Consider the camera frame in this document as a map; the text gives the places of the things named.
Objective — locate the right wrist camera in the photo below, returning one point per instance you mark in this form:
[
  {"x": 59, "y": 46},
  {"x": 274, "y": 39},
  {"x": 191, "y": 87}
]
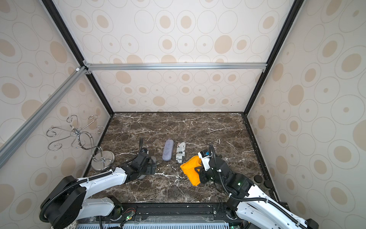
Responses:
[{"x": 205, "y": 157}]

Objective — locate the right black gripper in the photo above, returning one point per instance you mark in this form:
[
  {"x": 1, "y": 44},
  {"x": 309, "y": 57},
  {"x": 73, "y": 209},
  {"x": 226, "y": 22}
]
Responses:
[{"x": 206, "y": 171}]

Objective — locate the silver diagonal frame bar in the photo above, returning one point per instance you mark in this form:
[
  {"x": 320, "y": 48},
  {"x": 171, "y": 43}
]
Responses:
[{"x": 17, "y": 139}]

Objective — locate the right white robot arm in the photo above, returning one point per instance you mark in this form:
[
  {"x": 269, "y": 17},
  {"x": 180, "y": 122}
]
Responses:
[{"x": 245, "y": 199}]

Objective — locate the silver horizontal frame bar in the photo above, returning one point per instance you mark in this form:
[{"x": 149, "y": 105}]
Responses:
[{"x": 179, "y": 66}]

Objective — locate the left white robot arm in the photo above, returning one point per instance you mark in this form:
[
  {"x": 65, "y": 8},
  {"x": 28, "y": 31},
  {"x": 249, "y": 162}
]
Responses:
[{"x": 72, "y": 200}]

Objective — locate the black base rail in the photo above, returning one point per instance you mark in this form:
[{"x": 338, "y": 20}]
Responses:
[{"x": 216, "y": 215}]

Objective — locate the lavender fabric eyeglass case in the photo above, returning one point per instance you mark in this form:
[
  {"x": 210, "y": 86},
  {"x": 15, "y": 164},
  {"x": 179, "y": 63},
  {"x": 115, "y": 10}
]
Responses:
[{"x": 168, "y": 150}]

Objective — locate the chrome wire cup stand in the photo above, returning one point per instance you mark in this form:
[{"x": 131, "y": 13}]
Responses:
[{"x": 81, "y": 138}]

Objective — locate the orange microfiber cloth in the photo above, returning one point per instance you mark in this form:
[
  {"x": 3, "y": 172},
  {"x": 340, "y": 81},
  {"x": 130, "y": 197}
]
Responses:
[{"x": 188, "y": 169}]

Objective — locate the newspaper print eyeglass case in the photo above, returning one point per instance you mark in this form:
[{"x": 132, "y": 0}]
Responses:
[{"x": 180, "y": 153}]

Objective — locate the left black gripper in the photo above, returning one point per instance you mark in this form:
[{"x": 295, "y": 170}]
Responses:
[{"x": 150, "y": 166}]

